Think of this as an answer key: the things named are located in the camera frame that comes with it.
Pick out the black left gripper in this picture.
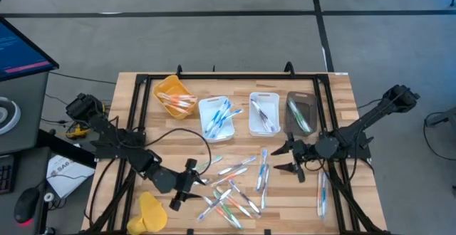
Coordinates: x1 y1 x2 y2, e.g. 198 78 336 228
169 158 209 212

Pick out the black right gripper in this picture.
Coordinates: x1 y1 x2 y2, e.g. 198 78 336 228
269 131 318 184

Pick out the green toothbrush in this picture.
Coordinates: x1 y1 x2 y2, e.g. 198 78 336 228
291 101 314 133
195 155 224 172
212 189 244 231

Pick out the toothbrush with purple bristles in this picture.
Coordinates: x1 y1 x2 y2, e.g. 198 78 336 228
259 164 271 211
227 179 261 216

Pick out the white plastic bin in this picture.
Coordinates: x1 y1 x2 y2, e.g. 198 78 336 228
198 95 236 143
248 91 281 137

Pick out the yellow folded mat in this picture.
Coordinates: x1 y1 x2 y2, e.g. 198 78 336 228
126 191 169 235

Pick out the grey translucent plastic bin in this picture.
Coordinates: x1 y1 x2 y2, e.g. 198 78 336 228
284 90 318 137

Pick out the yellow plastic bin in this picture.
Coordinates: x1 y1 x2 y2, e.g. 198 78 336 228
152 74 199 119

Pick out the white paper manual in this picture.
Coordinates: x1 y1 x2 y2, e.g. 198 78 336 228
46 155 95 199

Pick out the yellow hand tool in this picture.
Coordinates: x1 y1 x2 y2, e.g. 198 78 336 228
66 124 90 140

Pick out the black desk beam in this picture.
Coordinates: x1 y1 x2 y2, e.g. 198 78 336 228
37 127 97 169

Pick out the grey stand base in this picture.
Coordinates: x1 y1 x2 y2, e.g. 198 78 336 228
425 106 456 128

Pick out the black computer mouse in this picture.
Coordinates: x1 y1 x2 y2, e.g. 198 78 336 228
14 187 41 224

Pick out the grey desk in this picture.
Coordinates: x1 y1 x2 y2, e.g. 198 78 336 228
0 71 53 235

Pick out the black keyboard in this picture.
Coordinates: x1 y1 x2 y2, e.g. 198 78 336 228
0 155 15 195

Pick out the white round device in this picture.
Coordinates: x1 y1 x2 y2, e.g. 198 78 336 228
0 96 21 135

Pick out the computer monitor with blue screen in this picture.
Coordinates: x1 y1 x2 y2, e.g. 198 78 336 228
0 16 60 83

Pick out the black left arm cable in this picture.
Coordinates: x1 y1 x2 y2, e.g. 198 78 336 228
144 127 213 175

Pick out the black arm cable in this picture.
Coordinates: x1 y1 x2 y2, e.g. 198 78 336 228
144 127 213 175
304 98 375 181

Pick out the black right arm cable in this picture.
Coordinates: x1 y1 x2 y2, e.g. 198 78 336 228
304 98 375 181

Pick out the black base cable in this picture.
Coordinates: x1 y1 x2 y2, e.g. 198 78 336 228
88 158 117 227

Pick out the black aluminium table frame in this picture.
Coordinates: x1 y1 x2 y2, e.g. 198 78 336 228
80 73 391 235

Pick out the black floor cable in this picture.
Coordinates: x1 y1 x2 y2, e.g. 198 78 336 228
423 112 456 162
48 70 117 85

